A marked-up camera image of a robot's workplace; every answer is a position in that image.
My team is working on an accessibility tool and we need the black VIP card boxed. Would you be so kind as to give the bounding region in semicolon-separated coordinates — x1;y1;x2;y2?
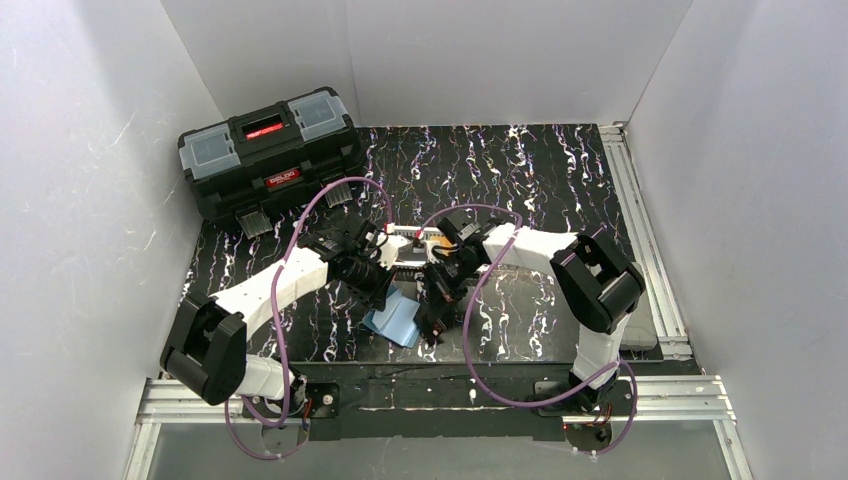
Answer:
414;304;449;346

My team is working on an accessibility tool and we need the blue leather card holder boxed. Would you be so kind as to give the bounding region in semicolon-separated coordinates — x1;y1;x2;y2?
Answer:
362;285;420;348

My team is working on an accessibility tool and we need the white plastic basket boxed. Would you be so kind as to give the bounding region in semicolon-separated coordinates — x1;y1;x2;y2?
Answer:
392;225;453;269

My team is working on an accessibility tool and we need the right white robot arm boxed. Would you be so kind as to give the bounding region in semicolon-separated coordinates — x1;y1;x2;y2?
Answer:
414;211;646;412

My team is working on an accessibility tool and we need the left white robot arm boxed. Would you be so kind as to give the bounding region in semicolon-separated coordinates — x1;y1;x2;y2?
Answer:
160;220;411;406

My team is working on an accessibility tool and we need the orange credit card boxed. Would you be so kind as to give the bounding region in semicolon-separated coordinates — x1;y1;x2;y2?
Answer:
432;245;456;260

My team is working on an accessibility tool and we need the black red toolbox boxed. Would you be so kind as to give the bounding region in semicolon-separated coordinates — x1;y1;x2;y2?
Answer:
177;86;366;237

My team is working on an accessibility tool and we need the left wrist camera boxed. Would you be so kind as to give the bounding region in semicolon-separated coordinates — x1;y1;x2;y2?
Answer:
376;223;412;269

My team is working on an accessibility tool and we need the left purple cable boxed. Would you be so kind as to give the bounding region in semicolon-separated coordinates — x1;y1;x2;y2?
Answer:
223;176;394;462

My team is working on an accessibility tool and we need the aluminium frame rail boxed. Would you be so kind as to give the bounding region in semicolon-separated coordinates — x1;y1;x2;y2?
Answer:
124;122;752;479

